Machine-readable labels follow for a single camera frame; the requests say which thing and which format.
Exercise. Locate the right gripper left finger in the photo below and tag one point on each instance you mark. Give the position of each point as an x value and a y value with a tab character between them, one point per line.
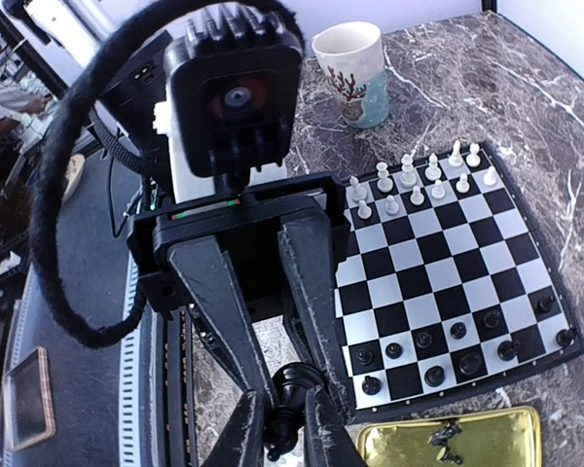
241	441

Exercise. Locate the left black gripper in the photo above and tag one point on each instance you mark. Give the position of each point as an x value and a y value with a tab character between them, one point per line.
251	232

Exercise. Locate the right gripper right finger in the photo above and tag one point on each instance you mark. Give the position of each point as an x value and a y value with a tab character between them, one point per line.
326	441

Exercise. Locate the black bishop piece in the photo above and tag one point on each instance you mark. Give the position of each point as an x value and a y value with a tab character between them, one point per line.
292	383

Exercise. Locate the black pawn corner square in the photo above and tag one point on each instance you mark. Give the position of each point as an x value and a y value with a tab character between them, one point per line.
364	356

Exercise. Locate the black chess piece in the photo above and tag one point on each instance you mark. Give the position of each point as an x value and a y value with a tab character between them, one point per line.
470	363

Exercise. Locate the gold metal tray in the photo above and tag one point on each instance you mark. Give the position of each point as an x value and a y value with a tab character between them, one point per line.
507	437

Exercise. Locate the black white chess board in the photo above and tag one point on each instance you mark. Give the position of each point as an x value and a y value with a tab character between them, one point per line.
427	280

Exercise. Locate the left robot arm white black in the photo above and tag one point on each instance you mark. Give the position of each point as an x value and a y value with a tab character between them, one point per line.
127	77

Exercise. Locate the black pawn lying in tray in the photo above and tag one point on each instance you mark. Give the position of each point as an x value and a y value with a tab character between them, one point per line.
446	455

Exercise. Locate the black knight lying in tray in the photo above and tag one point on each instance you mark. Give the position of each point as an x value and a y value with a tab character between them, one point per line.
448	431

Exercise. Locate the tall cactus print mug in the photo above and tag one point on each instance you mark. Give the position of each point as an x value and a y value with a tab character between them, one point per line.
351	58

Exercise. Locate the white slotted cable duct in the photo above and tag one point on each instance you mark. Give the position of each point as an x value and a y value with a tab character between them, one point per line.
129	422

